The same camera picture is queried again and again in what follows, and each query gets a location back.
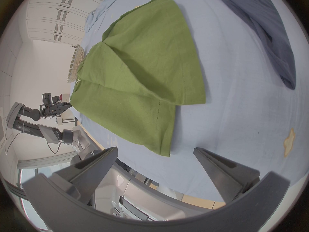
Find black cable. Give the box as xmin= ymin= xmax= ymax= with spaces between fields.
xmin=47 ymin=138 xmax=64 ymax=155

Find bed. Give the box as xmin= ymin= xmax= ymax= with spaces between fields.
xmin=70 ymin=0 xmax=305 ymax=211

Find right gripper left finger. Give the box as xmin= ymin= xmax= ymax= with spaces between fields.
xmin=52 ymin=146 xmax=119 ymax=206

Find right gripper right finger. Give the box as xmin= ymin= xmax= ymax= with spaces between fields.
xmin=193 ymin=147 xmax=262 ymax=203

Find dark blue garment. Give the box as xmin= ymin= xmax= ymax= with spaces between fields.
xmin=179 ymin=0 xmax=296 ymax=90

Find round woven basket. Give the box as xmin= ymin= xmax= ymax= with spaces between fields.
xmin=67 ymin=44 xmax=85 ymax=83

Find white wardrobe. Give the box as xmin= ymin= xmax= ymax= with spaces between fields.
xmin=26 ymin=0 xmax=102 ymax=43

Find pale blue quilt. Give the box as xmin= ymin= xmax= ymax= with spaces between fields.
xmin=84 ymin=0 xmax=128 ymax=31

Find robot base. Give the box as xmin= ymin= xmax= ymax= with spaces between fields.
xmin=92 ymin=161 xmax=185 ymax=223

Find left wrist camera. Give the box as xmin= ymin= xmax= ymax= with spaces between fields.
xmin=42 ymin=93 xmax=61 ymax=106

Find green shorts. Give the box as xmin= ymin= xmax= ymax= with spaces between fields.
xmin=70 ymin=0 xmax=206 ymax=157

